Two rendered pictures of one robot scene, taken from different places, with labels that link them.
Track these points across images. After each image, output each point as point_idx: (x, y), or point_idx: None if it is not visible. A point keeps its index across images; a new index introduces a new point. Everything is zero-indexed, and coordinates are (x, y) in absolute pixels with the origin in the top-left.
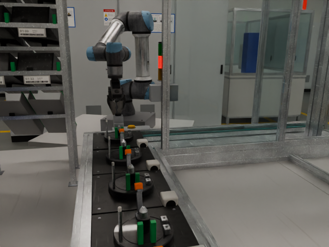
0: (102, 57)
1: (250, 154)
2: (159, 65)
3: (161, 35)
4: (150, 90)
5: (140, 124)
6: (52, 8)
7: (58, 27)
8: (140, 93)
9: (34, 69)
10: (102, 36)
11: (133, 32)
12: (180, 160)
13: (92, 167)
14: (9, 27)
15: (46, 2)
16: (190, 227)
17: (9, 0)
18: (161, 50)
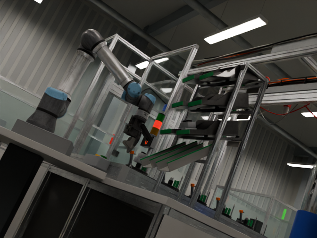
0: (137, 97)
1: None
2: (159, 127)
3: (167, 112)
4: (155, 141)
5: (72, 150)
6: (202, 87)
7: (214, 114)
8: (63, 113)
9: None
10: (124, 68)
11: (93, 55)
12: None
13: (186, 195)
14: (231, 113)
15: (205, 83)
16: None
17: (222, 81)
18: (163, 120)
